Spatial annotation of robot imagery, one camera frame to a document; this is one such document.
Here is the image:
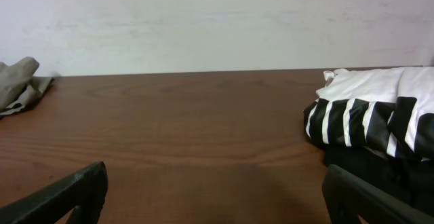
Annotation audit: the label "khaki shorts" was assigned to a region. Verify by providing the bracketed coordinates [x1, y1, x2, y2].
[1, 57, 55, 118]

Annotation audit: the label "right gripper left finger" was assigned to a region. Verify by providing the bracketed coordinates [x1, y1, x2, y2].
[1, 162, 108, 224]

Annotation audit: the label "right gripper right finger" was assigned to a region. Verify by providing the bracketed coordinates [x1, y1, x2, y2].
[322, 165, 433, 224]

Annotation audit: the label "black and white garment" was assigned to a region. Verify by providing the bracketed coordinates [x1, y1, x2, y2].
[304, 67, 433, 215]

